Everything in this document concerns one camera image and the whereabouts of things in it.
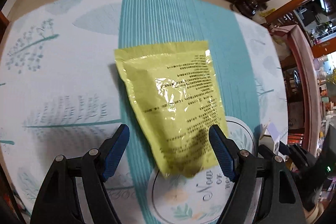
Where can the leaf printed teal tablecloth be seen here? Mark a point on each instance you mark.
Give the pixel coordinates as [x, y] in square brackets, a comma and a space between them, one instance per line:
[65, 69]

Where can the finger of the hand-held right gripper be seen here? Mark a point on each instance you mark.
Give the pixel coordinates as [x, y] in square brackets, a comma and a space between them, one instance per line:
[265, 151]

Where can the white floral printed plate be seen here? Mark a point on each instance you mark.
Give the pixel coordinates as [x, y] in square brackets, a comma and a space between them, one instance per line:
[189, 197]

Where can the white paper box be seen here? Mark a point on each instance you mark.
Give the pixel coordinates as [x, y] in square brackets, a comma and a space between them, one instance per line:
[270, 134]

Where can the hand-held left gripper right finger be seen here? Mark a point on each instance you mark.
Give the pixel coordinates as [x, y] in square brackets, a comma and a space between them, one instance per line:
[221, 153]

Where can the yellow-green plastic pouch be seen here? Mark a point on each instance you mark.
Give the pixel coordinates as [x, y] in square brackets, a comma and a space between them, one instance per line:
[170, 98]

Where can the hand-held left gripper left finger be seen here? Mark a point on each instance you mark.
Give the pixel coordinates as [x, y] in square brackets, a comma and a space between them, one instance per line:
[115, 153]

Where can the dark ceramic jar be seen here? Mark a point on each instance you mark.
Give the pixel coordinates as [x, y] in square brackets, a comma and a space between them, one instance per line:
[248, 5]

